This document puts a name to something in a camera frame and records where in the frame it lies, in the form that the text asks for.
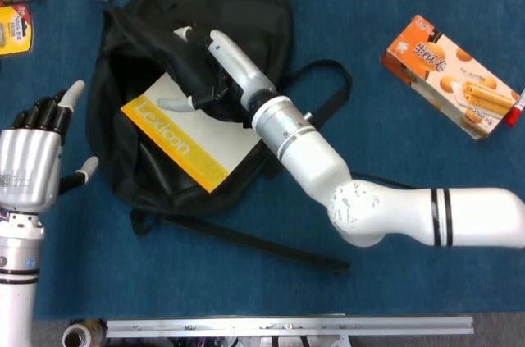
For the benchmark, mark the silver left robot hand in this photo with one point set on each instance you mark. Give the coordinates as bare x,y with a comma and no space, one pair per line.
28,166

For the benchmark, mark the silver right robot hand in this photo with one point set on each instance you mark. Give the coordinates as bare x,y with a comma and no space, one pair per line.
242,68

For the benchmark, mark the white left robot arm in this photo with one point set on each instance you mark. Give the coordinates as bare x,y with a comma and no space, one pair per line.
16,281

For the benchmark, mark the black fabric backpack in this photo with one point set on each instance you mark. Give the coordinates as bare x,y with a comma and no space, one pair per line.
164,15

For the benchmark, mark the yellow blister pack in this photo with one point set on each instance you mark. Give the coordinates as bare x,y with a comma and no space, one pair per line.
16,31

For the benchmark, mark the aluminium profile rail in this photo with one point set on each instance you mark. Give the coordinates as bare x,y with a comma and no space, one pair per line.
287,326

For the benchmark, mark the orange egg roll box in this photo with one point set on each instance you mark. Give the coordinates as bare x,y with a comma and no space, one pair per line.
443,72

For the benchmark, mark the red capped white marker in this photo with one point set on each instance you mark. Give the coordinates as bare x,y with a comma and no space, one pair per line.
516,111

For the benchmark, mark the white and yellow book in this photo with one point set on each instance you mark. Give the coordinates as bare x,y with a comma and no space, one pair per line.
188,133

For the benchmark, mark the blue felt table cover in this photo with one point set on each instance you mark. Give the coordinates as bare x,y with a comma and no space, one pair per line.
123,281

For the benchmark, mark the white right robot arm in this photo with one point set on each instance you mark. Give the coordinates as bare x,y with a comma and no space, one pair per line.
369,211

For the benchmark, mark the tape roll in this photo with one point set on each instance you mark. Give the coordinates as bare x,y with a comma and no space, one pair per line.
78,334

